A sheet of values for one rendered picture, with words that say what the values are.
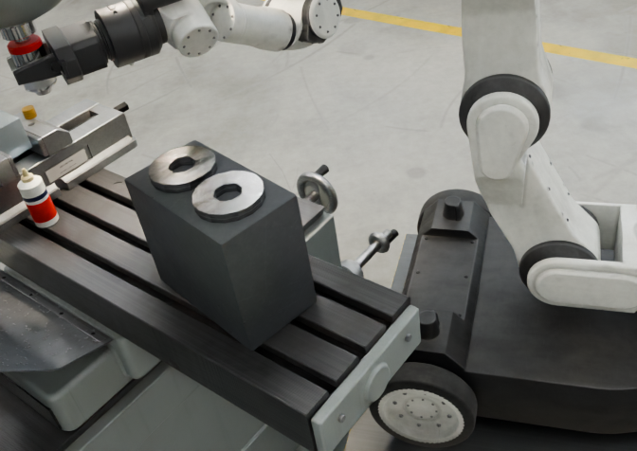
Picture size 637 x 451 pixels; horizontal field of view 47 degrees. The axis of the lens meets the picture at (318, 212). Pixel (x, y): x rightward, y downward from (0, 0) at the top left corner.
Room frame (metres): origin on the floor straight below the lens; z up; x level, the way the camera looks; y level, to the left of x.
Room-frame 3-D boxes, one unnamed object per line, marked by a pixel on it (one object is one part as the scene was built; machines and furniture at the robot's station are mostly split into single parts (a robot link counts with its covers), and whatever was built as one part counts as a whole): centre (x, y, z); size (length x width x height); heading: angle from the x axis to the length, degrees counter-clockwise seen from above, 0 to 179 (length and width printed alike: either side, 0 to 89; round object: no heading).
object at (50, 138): (1.18, 0.47, 1.03); 0.12 x 0.06 x 0.04; 44
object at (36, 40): (1.00, 0.37, 1.26); 0.05 x 0.05 x 0.01
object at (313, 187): (1.36, 0.02, 0.64); 0.16 x 0.12 x 0.12; 136
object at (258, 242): (0.78, 0.14, 1.04); 0.22 x 0.12 x 0.20; 37
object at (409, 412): (0.85, -0.13, 0.50); 0.20 x 0.05 x 0.20; 68
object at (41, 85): (1.00, 0.37, 1.23); 0.05 x 0.05 x 0.06
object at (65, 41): (1.03, 0.28, 1.23); 0.13 x 0.12 x 0.10; 22
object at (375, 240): (1.28, -0.10, 0.52); 0.22 x 0.06 x 0.06; 136
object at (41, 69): (0.97, 0.35, 1.23); 0.06 x 0.02 x 0.03; 112
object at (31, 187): (1.03, 0.46, 0.99); 0.04 x 0.04 x 0.11
